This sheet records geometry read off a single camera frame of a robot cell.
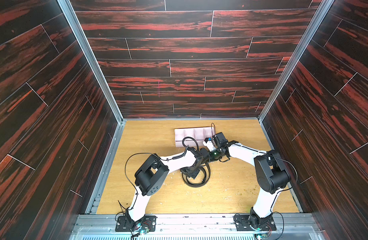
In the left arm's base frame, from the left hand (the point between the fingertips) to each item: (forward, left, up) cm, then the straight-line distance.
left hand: (190, 175), depth 90 cm
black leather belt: (+4, -11, 0) cm, 12 cm away
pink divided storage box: (+34, -8, 0) cm, 35 cm away
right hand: (+12, -11, +1) cm, 17 cm away
